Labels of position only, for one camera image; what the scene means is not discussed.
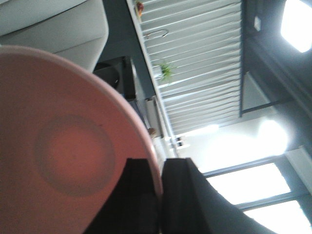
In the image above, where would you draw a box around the green potted plant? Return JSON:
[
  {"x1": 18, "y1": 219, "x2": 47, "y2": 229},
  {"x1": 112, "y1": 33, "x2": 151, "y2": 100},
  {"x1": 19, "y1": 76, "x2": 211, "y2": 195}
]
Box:
[{"x1": 153, "y1": 60, "x2": 177, "y2": 83}]

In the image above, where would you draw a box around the pink plastic bowl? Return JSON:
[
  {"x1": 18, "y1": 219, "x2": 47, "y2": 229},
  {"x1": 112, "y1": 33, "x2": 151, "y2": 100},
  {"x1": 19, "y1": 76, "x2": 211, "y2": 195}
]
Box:
[{"x1": 0, "y1": 46, "x2": 162, "y2": 234}]

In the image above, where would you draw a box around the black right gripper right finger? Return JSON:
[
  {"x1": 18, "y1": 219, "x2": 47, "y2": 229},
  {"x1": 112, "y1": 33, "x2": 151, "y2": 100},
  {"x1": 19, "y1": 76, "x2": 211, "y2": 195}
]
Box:
[{"x1": 161, "y1": 158, "x2": 272, "y2": 234}]

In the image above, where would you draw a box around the chrome faucet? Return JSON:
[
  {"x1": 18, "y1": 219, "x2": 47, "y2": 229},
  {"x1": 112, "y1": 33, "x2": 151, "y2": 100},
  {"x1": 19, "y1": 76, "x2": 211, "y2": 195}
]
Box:
[{"x1": 143, "y1": 29, "x2": 169, "y2": 39}]

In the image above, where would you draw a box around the right grey upholstered chair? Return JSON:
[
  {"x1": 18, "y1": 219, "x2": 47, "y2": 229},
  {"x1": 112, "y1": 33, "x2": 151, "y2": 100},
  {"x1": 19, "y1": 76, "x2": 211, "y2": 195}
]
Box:
[{"x1": 0, "y1": 0, "x2": 109, "y2": 72}]

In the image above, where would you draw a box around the dark appliance at right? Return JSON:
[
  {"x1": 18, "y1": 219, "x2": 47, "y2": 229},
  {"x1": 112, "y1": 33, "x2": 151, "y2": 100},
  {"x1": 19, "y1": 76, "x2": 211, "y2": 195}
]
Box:
[{"x1": 93, "y1": 56, "x2": 136, "y2": 100}]

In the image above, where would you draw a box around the fruit plate on counter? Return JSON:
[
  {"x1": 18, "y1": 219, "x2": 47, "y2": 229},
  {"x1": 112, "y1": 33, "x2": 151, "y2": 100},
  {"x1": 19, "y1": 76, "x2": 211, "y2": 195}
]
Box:
[{"x1": 135, "y1": 0, "x2": 144, "y2": 17}]

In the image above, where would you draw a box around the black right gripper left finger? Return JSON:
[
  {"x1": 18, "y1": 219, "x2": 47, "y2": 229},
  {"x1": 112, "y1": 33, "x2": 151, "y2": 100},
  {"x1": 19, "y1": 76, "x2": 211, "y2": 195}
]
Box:
[{"x1": 84, "y1": 158, "x2": 159, "y2": 234}]

